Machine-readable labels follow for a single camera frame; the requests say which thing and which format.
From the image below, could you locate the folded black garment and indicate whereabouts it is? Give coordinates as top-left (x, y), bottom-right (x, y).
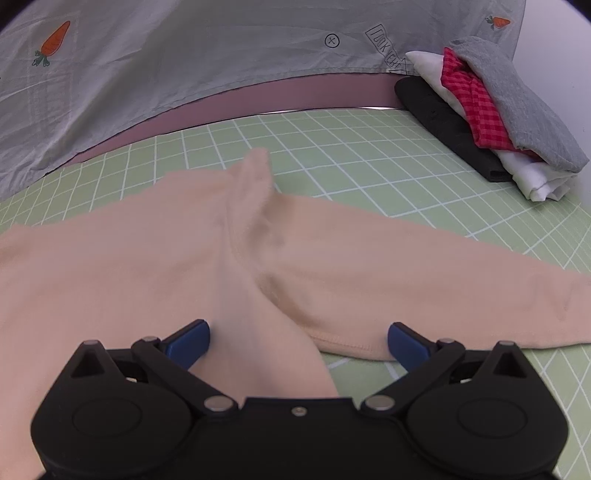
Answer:
top-left (394, 76), bottom-right (512, 183)

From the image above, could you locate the green grid cutting mat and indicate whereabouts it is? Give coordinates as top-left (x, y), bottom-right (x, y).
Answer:
top-left (1, 110), bottom-right (590, 479)

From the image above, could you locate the folded grey garment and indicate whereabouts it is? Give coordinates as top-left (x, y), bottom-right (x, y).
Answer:
top-left (450, 36), bottom-right (589, 174)

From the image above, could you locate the grey carrot print sheet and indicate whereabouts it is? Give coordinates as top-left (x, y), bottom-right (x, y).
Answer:
top-left (1, 1), bottom-right (526, 197)

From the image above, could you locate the beige long sleeve garment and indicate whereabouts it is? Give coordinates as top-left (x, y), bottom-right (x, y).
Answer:
top-left (1, 149), bottom-right (590, 479)

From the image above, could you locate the folded white garment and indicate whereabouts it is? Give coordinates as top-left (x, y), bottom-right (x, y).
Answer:
top-left (407, 51), bottom-right (574, 202)

